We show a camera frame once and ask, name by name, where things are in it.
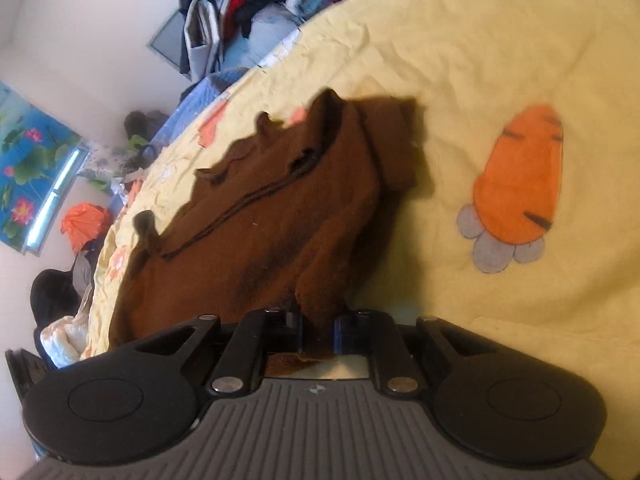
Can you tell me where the white cloth bundle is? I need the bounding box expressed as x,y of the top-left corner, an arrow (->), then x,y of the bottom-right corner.
39,313 -> 89,368

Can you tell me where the blue quilted blanket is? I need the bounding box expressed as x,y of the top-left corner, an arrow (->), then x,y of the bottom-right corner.
150,67 -> 247,151

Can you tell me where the grey framed panel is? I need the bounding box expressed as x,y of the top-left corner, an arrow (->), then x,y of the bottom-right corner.
148,10 -> 191,79

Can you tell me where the yellow cartoon bed quilt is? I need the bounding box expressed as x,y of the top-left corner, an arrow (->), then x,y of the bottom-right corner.
85,0 -> 639,479

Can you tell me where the lotus flower wall picture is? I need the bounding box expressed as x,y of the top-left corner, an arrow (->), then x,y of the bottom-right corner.
1,84 -> 88,255

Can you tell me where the brown knit sweater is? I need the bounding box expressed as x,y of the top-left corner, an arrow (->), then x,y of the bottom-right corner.
108,89 -> 419,375

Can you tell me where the black chair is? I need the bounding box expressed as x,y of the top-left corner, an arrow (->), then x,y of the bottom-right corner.
29,269 -> 81,367

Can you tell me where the floral pillow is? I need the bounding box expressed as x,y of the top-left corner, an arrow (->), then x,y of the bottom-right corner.
77,143 -> 144,193

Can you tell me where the orange cloth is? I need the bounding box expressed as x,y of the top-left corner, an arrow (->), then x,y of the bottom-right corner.
61,203 -> 112,254

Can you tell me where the pile of clothes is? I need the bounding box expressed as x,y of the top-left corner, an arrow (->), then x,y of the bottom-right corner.
171,0 -> 362,84

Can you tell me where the dark plush toy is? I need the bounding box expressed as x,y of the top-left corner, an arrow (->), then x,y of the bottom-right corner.
124,110 -> 168,148

